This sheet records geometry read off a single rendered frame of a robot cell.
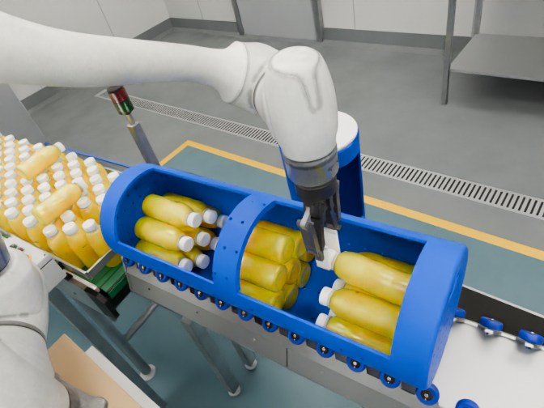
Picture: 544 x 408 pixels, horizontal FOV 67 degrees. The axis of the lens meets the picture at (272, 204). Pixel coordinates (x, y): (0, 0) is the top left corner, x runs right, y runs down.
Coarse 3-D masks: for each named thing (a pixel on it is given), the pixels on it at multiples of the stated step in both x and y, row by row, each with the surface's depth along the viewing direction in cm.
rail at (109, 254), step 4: (108, 252) 129; (112, 252) 130; (104, 256) 128; (108, 256) 129; (112, 256) 130; (100, 260) 127; (104, 260) 128; (108, 260) 129; (96, 264) 126; (100, 264) 127; (104, 264) 128; (92, 268) 125; (96, 268) 126; (100, 268) 127; (88, 272) 124; (92, 272) 125; (96, 272) 126; (92, 276) 126
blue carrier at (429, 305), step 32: (128, 192) 115; (160, 192) 126; (192, 192) 126; (224, 192) 116; (256, 192) 99; (128, 224) 118; (224, 224) 90; (256, 224) 89; (288, 224) 110; (352, 224) 96; (384, 224) 84; (128, 256) 111; (224, 256) 88; (384, 256) 97; (416, 256) 92; (448, 256) 72; (224, 288) 91; (320, 288) 105; (416, 288) 69; (448, 288) 68; (288, 320) 83; (416, 320) 68; (448, 320) 79; (352, 352) 77; (416, 352) 68; (416, 384) 72
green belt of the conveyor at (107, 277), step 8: (120, 264) 135; (72, 272) 137; (104, 272) 134; (112, 272) 133; (120, 272) 133; (88, 280) 132; (96, 280) 132; (104, 280) 131; (112, 280) 131; (120, 280) 132; (104, 288) 129; (112, 288) 130; (120, 288) 132; (112, 296) 130
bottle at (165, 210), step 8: (144, 200) 113; (152, 200) 112; (160, 200) 111; (168, 200) 111; (144, 208) 112; (152, 208) 111; (160, 208) 109; (168, 208) 108; (176, 208) 107; (184, 208) 107; (152, 216) 112; (160, 216) 110; (168, 216) 108; (176, 216) 107; (184, 216) 107; (176, 224) 108; (184, 224) 107
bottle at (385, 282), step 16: (336, 256) 84; (352, 256) 82; (336, 272) 83; (352, 272) 81; (368, 272) 80; (384, 272) 79; (400, 272) 79; (368, 288) 80; (384, 288) 78; (400, 288) 77; (400, 304) 78
